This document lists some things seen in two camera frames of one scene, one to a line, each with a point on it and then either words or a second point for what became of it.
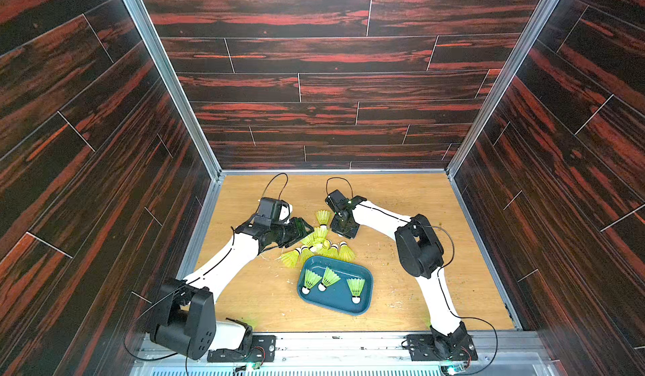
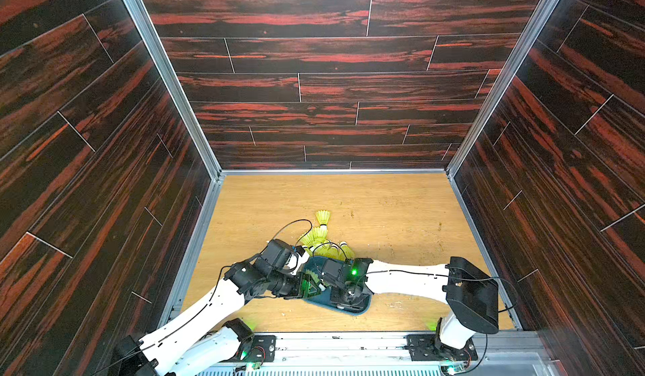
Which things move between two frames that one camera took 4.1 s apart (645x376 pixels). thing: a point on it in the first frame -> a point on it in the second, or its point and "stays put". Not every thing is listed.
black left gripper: (297, 231) -> (301, 288)
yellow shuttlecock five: (322, 216) stays put
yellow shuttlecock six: (345, 253) stays put
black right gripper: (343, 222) -> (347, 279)
